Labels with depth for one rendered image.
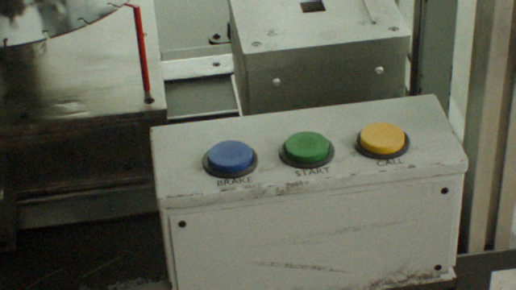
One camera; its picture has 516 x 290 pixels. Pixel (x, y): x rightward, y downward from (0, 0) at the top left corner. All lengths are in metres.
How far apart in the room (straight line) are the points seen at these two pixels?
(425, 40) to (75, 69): 0.40
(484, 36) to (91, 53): 0.48
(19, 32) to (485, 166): 0.48
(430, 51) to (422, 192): 0.16
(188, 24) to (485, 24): 0.62
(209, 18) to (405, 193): 0.59
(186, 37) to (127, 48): 0.22
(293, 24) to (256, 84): 0.08
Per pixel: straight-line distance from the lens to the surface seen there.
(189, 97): 1.27
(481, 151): 0.97
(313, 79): 1.10
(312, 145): 0.92
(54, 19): 1.07
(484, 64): 0.93
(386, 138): 0.93
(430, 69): 1.04
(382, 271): 0.99
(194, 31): 1.42
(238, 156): 0.91
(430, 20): 1.01
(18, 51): 1.19
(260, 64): 1.07
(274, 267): 0.96
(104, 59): 1.18
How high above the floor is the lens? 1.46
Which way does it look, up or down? 37 degrees down
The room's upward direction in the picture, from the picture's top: 3 degrees counter-clockwise
